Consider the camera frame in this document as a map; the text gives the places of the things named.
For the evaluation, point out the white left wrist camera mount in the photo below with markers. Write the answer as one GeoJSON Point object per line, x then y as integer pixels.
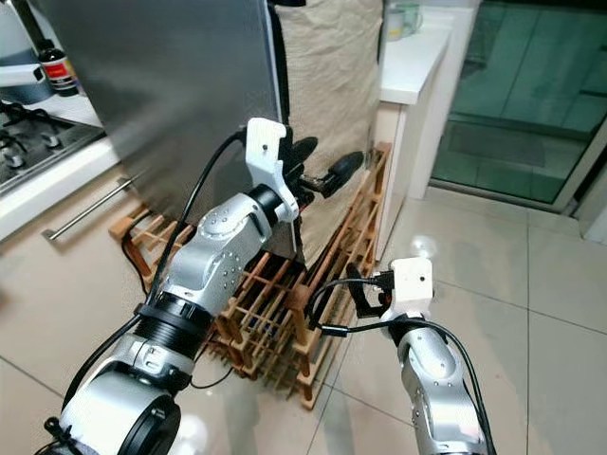
{"type": "Point", "coordinates": [266, 152]}

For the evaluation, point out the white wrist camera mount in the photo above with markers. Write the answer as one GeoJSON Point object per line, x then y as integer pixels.
{"type": "Point", "coordinates": [266, 152]}
{"type": "Point", "coordinates": [413, 280]}

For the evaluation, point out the dark sauce bottle red label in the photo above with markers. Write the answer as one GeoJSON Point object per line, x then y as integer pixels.
{"type": "Point", "coordinates": [59, 74]}

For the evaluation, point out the wrinkled beige curtain cloth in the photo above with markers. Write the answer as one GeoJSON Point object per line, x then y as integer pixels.
{"type": "Point", "coordinates": [327, 76]}

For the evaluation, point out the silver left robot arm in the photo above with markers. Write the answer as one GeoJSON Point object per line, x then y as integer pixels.
{"type": "Point", "coordinates": [213, 251]}

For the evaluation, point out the clear glass mug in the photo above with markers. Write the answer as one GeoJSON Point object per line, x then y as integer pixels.
{"type": "Point", "coordinates": [401, 19]}

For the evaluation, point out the beige kitchen base cabinet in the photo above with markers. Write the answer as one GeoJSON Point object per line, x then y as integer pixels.
{"type": "Point", "coordinates": [57, 256]}

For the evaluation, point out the brushed steel fridge door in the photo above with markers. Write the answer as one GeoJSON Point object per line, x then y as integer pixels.
{"type": "Point", "coordinates": [161, 95]}

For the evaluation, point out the wooden wine rack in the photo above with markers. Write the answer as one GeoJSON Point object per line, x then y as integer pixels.
{"type": "Point", "coordinates": [302, 296]}

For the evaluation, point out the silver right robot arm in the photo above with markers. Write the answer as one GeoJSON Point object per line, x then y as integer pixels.
{"type": "Point", "coordinates": [436, 379]}

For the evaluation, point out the green tinted glass door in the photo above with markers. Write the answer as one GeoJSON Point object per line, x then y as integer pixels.
{"type": "Point", "coordinates": [522, 85]}

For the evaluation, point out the white counter cabinet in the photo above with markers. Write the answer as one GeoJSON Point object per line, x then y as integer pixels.
{"type": "Point", "coordinates": [413, 57]}

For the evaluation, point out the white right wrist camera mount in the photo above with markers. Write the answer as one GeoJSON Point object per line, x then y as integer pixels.
{"type": "Point", "coordinates": [413, 280]}

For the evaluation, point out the black gas hob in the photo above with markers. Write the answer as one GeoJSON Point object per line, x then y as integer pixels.
{"type": "Point", "coordinates": [47, 142]}

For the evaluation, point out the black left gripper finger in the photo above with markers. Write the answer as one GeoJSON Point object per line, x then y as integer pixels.
{"type": "Point", "coordinates": [304, 156]}
{"type": "Point", "coordinates": [347, 173]}

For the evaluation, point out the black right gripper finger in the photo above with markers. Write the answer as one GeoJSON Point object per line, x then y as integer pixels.
{"type": "Point", "coordinates": [366, 299]}

